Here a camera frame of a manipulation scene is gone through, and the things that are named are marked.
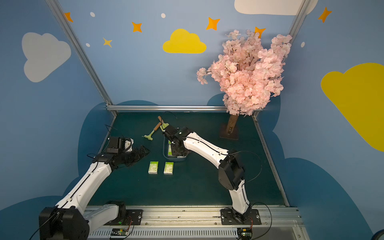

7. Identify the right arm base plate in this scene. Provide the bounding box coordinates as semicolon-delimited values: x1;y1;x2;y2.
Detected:
220;208;262;225

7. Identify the left green circuit board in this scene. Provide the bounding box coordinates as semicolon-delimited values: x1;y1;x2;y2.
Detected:
110;229;129;238

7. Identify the green circuit board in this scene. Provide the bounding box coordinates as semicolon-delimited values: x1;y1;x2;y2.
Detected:
237;228;253;240
110;229;129;238

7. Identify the right green circuit board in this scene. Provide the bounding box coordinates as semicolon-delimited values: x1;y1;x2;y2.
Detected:
237;228;253;240

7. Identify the green pocket tissue pack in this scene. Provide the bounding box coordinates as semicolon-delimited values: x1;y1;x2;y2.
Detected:
148;161;159;175

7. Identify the green toy rake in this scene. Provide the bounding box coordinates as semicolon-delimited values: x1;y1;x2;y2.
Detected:
143;122;162;141

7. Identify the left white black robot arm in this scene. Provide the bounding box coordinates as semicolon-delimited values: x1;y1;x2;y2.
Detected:
35;146;150;240

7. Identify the aluminium rail frame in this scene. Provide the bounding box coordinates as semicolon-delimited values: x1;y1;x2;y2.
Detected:
85;205;310;240

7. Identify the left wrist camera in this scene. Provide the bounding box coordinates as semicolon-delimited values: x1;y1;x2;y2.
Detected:
106;137;134;154

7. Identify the blue plastic storage box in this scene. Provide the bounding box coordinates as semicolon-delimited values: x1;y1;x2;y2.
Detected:
163;137;187;162

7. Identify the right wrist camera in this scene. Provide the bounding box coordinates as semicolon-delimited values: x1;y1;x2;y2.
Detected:
163;125;178;143

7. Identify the green toy shovel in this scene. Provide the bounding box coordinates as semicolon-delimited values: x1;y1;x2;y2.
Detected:
158;116;169;132

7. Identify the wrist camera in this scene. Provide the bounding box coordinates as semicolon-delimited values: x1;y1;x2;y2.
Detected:
106;137;134;154
163;125;178;143

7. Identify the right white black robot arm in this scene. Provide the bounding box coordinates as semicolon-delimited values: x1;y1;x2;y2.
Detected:
163;126;253;222

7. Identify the pink cherry blossom tree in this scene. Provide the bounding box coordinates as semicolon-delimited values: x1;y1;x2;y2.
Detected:
197;30;292;138

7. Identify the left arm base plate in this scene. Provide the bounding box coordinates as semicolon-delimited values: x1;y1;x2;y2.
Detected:
105;209;143;226

